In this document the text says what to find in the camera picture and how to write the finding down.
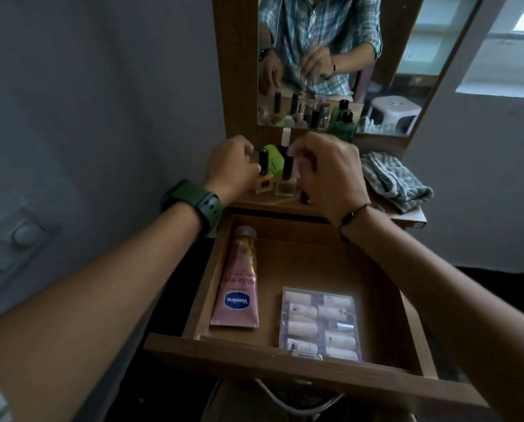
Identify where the person's left hand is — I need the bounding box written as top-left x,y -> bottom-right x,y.
202,135 -> 262,207

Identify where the person's right hand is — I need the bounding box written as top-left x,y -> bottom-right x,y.
288,132 -> 372,226

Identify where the person's right forearm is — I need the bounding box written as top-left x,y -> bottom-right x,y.
339,205 -> 524,422

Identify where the person's left forearm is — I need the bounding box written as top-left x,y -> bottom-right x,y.
0,201 -> 214,422

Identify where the yellow nail polish bottle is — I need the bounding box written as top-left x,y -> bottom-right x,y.
255,148 -> 275,195

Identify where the lime green bottle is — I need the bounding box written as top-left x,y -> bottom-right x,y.
262,144 -> 286,174

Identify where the clear nail polish bottle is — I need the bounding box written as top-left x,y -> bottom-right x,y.
274,154 -> 296,198

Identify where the green smartwatch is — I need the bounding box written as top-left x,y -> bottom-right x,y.
160,179 -> 225,238

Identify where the grey checked cloth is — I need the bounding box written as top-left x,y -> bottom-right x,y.
360,152 -> 434,214

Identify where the wooden dressing table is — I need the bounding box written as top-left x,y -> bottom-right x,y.
211,0 -> 428,230

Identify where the wooden drawer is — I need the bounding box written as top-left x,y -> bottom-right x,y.
144,210 -> 492,410

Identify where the pink lotion tube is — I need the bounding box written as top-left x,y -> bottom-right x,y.
209,225 -> 261,329

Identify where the clear box of small bottles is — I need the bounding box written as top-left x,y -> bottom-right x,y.
278,286 -> 363,362

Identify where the window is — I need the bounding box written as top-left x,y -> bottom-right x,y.
455,0 -> 524,100

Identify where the black thread bracelet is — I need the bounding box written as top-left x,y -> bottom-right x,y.
338,203 -> 372,234

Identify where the wall mirror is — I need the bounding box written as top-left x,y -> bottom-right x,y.
257,0 -> 483,138

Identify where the white bag handle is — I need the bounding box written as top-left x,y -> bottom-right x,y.
254,378 -> 345,416

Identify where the white wall switch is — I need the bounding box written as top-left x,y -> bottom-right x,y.
0,192 -> 61,299

